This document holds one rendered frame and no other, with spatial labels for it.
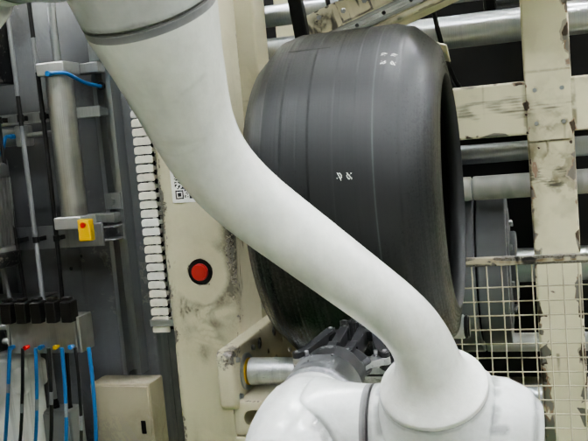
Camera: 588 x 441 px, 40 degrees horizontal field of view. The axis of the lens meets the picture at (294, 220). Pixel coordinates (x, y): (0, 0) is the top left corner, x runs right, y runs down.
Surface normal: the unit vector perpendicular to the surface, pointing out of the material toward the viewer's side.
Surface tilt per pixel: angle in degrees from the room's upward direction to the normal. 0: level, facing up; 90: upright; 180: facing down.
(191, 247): 90
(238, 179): 95
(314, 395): 10
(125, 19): 125
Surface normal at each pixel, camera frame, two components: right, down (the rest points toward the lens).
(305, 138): -0.29, -0.26
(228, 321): -0.27, 0.11
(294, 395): -0.09, -0.96
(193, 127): 0.30, 0.59
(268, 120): -0.53, -0.35
